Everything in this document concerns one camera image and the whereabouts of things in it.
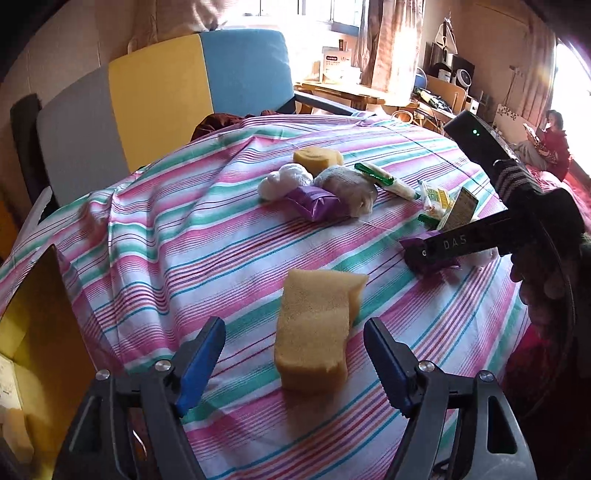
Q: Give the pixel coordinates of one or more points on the wooden desk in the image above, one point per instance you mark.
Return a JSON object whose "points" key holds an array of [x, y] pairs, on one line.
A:
{"points": [[345, 99]]}

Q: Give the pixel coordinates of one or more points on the yellow sponge block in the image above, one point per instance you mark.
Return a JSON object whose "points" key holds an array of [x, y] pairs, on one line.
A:
{"points": [[317, 311], [15, 434], [316, 159]]}

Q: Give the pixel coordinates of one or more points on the green edged snack packet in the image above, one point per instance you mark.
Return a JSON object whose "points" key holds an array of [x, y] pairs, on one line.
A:
{"points": [[387, 181]]}

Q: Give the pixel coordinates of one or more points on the seated person in red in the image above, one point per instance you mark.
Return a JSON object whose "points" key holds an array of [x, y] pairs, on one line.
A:
{"points": [[546, 149]]}

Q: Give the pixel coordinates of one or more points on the grey yellow blue chair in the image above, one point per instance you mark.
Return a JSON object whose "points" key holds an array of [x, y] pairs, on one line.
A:
{"points": [[145, 105]]}

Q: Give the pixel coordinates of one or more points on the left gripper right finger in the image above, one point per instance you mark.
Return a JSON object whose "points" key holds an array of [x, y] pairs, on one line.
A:
{"points": [[488, 442]]}

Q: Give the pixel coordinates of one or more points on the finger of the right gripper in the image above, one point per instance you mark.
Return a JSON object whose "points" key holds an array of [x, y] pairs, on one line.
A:
{"points": [[507, 230]]}

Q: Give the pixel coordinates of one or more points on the purple snack packet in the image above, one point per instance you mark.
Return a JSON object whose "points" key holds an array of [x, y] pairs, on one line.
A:
{"points": [[316, 204], [418, 263]]}

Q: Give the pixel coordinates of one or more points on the white barcode carton box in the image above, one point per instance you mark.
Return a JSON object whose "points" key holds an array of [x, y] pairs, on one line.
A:
{"points": [[9, 394]]}

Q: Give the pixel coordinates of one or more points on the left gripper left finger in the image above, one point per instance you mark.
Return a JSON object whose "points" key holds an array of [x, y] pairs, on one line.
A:
{"points": [[99, 441]]}

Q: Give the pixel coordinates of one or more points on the white plastic bag ball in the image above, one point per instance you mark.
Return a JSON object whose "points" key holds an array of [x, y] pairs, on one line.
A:
{"points": [[279, 183]]}

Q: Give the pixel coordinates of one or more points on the operator hand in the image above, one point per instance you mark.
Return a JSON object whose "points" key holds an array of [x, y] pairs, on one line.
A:
{"points": [[544, 277]]}

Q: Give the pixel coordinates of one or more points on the beige sock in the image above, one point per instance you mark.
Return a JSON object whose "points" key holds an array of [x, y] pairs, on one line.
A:
{"points": [[351, 187]]}

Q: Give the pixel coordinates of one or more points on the pink curtain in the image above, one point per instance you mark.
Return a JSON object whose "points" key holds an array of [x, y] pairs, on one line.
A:
{"points": [[388, 45]]}

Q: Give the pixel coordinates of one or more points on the dark red cloth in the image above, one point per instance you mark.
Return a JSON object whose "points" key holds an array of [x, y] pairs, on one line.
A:
{"points": [[216, 122]]}

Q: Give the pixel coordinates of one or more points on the green white small carton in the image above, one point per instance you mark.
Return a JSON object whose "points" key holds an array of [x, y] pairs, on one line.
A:
{"points": [[460, 213]]}

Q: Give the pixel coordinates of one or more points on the striped pink green tablecloth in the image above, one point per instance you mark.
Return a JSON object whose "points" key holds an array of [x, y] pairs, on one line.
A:
{"points": [[146, 261]]}

